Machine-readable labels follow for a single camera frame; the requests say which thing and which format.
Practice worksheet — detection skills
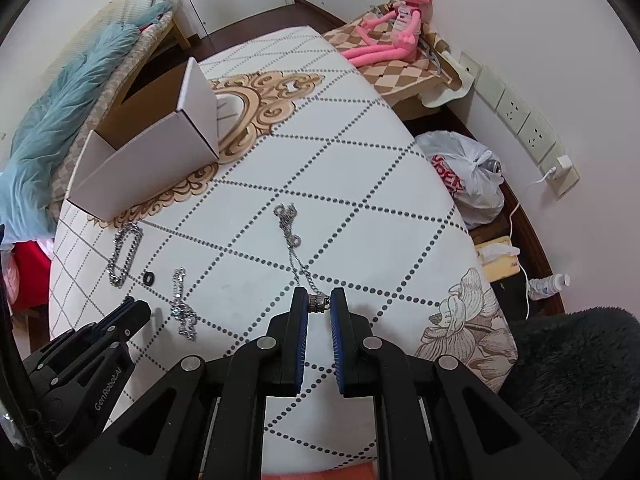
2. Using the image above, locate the white cardboard box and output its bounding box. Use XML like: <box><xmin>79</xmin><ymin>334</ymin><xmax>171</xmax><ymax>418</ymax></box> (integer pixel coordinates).
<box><xmin>66</xmin><ymin>56</ymin><xmax>222</xmax><ymax>223</ymax></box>

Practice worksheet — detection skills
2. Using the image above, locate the thick silver chain necklace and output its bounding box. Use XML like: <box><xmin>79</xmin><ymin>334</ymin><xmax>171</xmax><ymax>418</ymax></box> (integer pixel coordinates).
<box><xmin>107</xmin><ymin>221</ymin><xmax>146</xmax><ymax>289</ymax></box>

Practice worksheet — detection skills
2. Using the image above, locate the white charger plug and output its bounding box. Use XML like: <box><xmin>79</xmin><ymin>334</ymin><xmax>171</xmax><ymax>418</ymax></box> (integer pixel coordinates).
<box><xmin>549</xmin><ymin>155</ymin><xmax>575</xmax><ymax>179</ymax></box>

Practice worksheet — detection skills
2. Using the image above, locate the silver link bracelet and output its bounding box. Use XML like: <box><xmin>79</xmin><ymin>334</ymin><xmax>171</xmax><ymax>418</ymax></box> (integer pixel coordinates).
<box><xmin>169</xmin><ymin>267</ymin><xmax>199</xmax><ymax>344</ymax></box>

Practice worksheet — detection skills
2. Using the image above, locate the red cloth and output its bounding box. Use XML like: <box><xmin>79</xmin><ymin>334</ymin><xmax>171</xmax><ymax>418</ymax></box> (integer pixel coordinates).
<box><xmin>9</xmin><ymin>239</ymin><xmax>54</xmax><ymax>317</ymax></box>

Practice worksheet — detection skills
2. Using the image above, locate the white charger cable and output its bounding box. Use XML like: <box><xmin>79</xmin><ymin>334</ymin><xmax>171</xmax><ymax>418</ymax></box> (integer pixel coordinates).
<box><xmin>508</xmin><ymin>169</ymin><xmax>556</xmax><ymax>322</ymax></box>

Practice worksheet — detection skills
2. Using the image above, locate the light blue blanket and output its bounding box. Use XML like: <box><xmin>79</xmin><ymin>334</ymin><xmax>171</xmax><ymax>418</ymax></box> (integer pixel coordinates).
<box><xmin>0</xmin><ymin>1</ymin><xmax>174</xmax><ymax>247</ymax></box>

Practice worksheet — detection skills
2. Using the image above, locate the yellow tissue box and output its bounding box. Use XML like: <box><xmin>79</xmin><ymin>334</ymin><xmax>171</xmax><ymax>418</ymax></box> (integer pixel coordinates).
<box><xmin>474</xmin><ymin>235</ymin><xmax>522</xmax><ymax>284</ymax></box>

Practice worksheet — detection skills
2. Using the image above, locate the clear plastic bottle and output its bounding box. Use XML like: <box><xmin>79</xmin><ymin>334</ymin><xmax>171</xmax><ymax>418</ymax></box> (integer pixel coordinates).
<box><xmin>527</xmin><ymin>272</ymin><xmax>571</xmax><ymax>302</ymax></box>

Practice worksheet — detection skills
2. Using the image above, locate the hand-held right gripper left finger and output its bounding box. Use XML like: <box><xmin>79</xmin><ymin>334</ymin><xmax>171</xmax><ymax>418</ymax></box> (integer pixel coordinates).
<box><xmin>60</xmin><ymin>287</ymin><xmax>310</xmax><ymax>480</ymax></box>

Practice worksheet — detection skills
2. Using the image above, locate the pink plush toy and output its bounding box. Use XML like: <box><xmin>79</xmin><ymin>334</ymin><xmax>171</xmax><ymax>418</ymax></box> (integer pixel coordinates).
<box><xmin>342</xmin><ymin>0</ymin><xmax>436</xmax><ymax>69</ymax></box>

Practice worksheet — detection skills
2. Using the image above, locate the brown checkered cloth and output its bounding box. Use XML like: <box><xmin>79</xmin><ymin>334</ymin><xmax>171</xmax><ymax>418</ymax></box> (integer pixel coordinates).
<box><xmin>322</xmin><ymin>6</ymin><xmax>449</xmax><ymax>111</ymax></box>

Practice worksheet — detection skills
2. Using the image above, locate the silver chain with barrel pendant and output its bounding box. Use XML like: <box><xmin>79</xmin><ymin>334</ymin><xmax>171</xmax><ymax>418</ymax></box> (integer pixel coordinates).
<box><xmin>273</xmin><ymin>203</ymin><xmax>332</xmax><ymax>314</ymax></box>

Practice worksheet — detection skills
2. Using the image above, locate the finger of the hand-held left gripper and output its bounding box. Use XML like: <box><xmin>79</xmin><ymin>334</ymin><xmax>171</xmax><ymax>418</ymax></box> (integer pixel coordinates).
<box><xmin>70</xmin><ymin>297</ymin><xmax>135</xmax><ymax>339</ymax></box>
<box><xmin>95</xmin><ymin>301</ymin><xmax>152</xmax><ymax>345</ymax></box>

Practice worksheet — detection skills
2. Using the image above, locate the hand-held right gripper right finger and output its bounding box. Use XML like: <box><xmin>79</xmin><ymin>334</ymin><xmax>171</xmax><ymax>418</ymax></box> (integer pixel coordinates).
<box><xmin>330</xmin><ymin>287</ymin><xmax>581</xmax><ymax>480</ymax></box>

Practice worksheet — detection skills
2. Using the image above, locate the white patterned tablecloth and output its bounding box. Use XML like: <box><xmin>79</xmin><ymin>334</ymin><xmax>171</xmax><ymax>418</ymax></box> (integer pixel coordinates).
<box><xmin>47</xmin><ymin>25</ymin><xmax>519</xmax><ymax>467</ymax></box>

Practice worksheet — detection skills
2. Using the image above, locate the dark fluffy cushion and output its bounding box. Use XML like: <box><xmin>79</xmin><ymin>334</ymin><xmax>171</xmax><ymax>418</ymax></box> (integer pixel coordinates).
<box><xmin>492</xmin><ymin>305</ymin><xmax>640</xmax><ymax>480</ymax></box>

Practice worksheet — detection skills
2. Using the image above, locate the white plastic bag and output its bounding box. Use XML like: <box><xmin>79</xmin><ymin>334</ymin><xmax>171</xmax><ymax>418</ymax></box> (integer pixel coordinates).
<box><xmin>415</xmin><ymin>130</ymin><xmax>506</xmax><ymax>232</ymax></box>

